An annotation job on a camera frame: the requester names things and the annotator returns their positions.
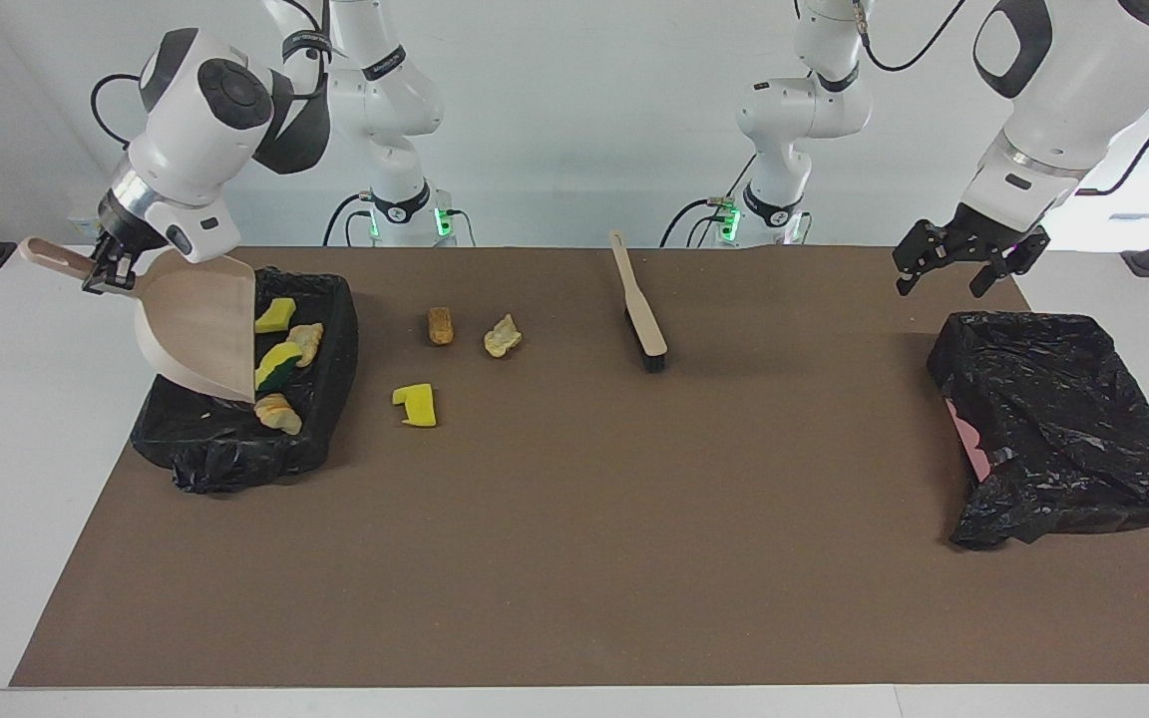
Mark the right black lined bin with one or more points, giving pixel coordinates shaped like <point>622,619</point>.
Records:
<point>1063,429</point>

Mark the left black lined bin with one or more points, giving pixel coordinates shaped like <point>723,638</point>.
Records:
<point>205,459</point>

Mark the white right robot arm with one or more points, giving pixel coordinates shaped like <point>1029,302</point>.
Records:
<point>186,130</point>

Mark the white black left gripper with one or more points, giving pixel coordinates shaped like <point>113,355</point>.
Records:
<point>1003,214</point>

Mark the pink bin box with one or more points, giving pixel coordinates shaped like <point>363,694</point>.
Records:
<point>973,449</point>

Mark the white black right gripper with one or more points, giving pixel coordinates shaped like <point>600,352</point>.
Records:
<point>186,234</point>

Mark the yellow sponge with green backing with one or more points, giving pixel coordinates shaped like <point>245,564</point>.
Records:
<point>278,365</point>

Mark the notched yellow sponge piece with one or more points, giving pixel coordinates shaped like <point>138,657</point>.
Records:
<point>419,407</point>

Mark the beige brush with black bristles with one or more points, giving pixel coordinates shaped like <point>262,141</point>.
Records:
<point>639,309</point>

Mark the beige plastic dustpan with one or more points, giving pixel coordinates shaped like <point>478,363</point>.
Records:
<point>195,329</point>

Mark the orange striped croissant toy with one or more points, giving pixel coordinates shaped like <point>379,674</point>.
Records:
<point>277,415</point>
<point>306,344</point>

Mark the white wall socket box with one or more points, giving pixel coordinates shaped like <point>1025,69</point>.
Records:
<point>126,217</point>

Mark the small yellow sponge piece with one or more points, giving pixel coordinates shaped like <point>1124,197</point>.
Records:
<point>275,315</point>

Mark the pale yellow scrap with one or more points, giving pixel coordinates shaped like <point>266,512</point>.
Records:
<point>502,337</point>

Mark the brown table mat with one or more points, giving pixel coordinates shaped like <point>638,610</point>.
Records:
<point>574,598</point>

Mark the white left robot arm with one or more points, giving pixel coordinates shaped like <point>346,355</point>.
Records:
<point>1083,80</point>

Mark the brown bread roll toy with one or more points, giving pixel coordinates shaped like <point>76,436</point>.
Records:
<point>441,326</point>

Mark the black lined bin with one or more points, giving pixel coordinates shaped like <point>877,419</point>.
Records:
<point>1063,429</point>
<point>205,459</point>

